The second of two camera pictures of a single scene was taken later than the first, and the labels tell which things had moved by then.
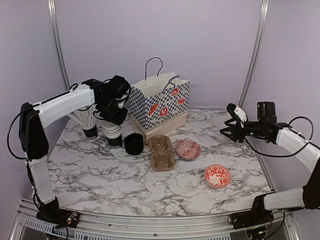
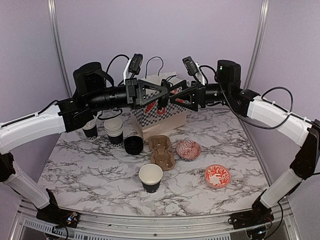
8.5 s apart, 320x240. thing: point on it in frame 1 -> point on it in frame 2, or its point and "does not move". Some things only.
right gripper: x=235 y=130 -> x=197 y=96
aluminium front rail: x=280 y=226 does not move
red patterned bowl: x=188 y=150 does not move
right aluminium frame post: x=257 y=54 does not move
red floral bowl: x=217 y=176 does not move
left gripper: x=119 y=120 -> x=132 y=84
